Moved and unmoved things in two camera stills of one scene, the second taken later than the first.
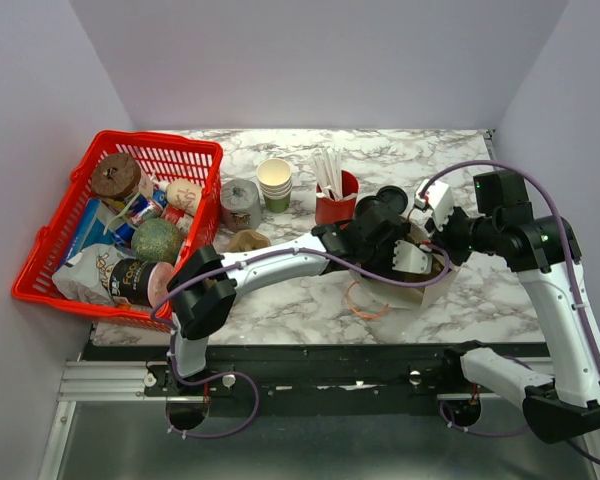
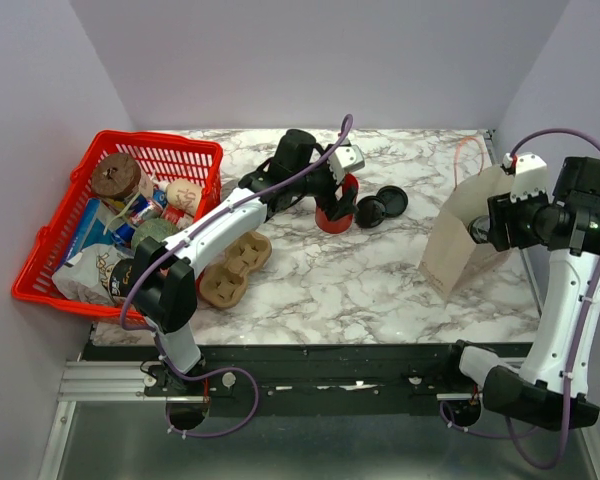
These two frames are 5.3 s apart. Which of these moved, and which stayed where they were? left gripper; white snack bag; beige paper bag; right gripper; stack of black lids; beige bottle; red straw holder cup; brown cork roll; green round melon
Moved: left gripper; right gripper; beige paper bag
Stayed: stack of black lids; green round melon; white snack bag; brown cork roll; beige bottle; red straw holder cup
